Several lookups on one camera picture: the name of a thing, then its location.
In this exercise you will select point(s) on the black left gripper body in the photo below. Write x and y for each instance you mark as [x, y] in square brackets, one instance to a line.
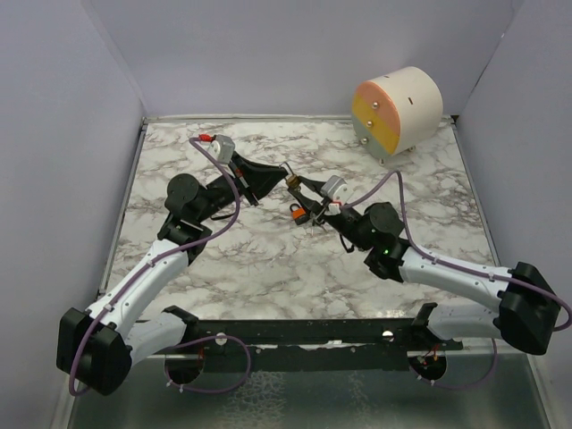
[235, 165]

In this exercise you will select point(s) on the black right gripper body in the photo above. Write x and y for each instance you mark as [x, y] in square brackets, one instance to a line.
[345, 227]

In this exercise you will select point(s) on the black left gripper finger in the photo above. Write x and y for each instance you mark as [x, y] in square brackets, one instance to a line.
[264, 183]
[252, 168]

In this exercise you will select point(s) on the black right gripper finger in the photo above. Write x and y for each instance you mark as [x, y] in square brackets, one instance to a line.
[311, 206]
[313, 185]

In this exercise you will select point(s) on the orange black padlock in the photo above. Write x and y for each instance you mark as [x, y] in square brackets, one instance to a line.
[298, 214]

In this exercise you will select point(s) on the small brass padlock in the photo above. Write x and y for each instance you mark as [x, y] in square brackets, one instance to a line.
[290, 176]

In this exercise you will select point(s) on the black keys of orange padlock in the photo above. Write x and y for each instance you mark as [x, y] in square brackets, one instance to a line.
[316, 226]

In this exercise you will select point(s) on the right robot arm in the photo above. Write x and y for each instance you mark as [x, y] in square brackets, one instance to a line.
[515, 304]

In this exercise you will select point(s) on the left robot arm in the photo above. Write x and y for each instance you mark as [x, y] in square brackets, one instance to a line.
[101, 344]

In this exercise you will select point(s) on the round pastel drawer cabinet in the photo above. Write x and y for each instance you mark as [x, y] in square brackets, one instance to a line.
[396, 111]

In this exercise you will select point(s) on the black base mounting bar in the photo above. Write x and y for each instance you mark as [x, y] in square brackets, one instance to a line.
[303, 345]

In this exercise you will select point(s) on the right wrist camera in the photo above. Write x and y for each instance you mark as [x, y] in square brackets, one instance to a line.
[336, 183]

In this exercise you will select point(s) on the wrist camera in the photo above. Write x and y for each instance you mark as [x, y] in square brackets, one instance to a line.
[336, 183]
[220, 147]

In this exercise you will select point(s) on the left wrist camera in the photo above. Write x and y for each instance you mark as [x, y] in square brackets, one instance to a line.
[220, 147]

